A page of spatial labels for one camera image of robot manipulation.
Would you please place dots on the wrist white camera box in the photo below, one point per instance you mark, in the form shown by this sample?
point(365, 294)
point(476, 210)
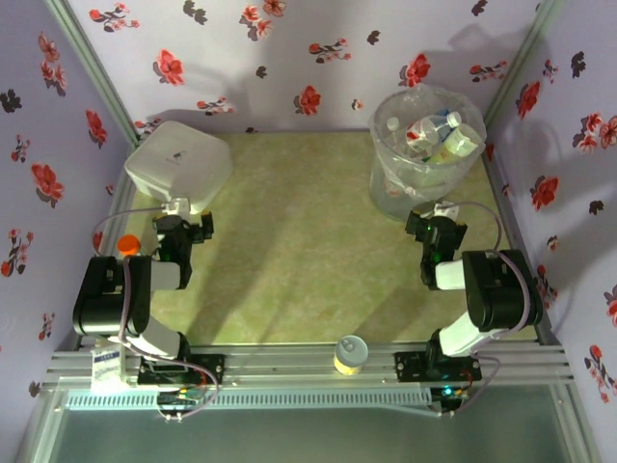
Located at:
point(444, 209)
point(176, 207)

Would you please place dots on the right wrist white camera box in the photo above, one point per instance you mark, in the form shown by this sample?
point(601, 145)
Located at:
point(444, 209)

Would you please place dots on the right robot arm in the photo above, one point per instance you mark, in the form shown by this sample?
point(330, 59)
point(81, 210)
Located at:
point(501, 289)

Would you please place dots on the aluminium corner post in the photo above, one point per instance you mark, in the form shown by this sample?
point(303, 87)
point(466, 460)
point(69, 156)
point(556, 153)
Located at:
point(530, 41)
point(91, 62)

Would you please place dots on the aluminium side rail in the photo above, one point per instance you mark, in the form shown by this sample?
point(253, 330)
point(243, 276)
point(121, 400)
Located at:
point(120, 198)
point(548, 333)

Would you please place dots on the orange-capped small bottle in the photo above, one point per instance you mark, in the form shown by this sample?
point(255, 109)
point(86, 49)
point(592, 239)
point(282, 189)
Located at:
point(129, 245)

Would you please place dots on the aluminium profile rail beam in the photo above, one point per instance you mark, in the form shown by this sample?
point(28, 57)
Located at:
point(289, 362)

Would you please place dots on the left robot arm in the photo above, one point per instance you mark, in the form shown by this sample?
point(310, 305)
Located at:
point(108, 299)

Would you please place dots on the white blue paper carton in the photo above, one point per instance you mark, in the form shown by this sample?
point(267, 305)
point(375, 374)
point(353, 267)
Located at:
point(106, 369)

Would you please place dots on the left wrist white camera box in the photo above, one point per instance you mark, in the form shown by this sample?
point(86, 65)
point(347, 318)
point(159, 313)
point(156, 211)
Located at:
point(176, 207)

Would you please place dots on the white square lidded container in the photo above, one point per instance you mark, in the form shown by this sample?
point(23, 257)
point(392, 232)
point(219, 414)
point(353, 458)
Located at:
point(178, 159)

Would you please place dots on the yellow tin can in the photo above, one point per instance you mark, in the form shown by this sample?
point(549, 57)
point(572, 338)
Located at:
point(351, 354)

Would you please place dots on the green-label clear bottle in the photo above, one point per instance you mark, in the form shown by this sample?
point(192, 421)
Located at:
point(458, 142)

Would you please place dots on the small circuit board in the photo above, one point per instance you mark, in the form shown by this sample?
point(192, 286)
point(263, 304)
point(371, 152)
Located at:
point(180, 398)
point(450, 393)

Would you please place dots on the clear plastic lined bin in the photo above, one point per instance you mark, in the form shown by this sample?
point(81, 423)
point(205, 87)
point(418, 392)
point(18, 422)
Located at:
point(395, 193)

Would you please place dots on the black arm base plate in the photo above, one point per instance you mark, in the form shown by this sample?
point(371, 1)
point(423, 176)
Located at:
point(207, 369)
point(410, 366)

